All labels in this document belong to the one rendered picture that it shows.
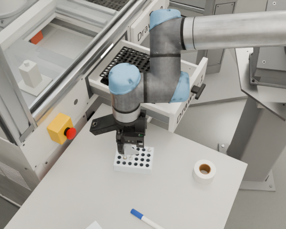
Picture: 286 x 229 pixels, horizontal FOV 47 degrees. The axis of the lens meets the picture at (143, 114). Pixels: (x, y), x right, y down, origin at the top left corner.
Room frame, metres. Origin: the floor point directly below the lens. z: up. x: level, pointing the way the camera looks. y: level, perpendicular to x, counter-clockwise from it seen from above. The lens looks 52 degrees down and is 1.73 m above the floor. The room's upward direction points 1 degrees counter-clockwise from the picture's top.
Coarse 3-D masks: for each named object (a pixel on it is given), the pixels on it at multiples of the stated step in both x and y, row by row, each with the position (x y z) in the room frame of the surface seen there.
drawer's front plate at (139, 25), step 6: (156, 0) 1.23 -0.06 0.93; (162, 0) 1.28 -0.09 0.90; (150, 6) 1.19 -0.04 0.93; (156, 6) 1.22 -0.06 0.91; (144, 12) 1.15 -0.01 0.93; (150, 12) 1.18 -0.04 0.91; (138, 18) 1.11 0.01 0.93; (144, 18) 1.13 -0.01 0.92; (138, 24) 1.08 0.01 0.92; (144, 24) 1.13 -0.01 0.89; (132, 30) 1.05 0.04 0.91; (138, 30) 1.08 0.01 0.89; (144, 30) 1.13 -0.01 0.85; (132, 36) 1.06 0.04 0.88; (138, 36) 1.08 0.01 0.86; (144, 36) 1.13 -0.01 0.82; (132, 42) 1.06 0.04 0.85; (138, 42) 1.08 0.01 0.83
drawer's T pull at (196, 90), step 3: (204, 84) 0.76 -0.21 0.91; (192, 87) 0.75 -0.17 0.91; (195, 87) 0.75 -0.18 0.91; (198, 87) 0.75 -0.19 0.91; (201, 87) 0.75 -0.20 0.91; (204, 87) 0.75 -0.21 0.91; (192, 90) 0.73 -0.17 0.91; (195, 90) 0.73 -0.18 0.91; (198, 90) 0.73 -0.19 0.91; (201, 90) 0.73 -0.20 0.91; (195, 93) 0.73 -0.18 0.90; (198, 93) 0.72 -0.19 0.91; (201, 93) 0.73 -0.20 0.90; (195, 96) 0.71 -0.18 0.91; (198, 96) 0.71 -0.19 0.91
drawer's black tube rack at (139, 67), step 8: (128, 48) 0.96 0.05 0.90; (120, 56) 0.92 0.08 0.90; (128, 56) 0.92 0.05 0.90; (136, 56) 0.92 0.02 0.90; (144, 56) 0.92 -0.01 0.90; (112, 64) 0.88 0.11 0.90; (136, 64) 0.88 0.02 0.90; (144, 64) 0.88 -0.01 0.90; (144, 72) 0.83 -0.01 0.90; (104, 80) 0.83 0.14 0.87
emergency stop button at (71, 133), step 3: (69, 129) 0.59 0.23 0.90; (72, 129) 0.59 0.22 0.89; (75, 129) 0.60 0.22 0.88; (66, 132) 0.59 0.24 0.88; (69, 132) 0.58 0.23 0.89; (72, 132) 0.58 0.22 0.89; (75, 132) 0.59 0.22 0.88; (66, 135) 0.58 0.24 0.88; (69, 135) 0.57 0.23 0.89; (72, 135) 0.58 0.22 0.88; (69, 138) 0.57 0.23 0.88; (72, 138) 0.58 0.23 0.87
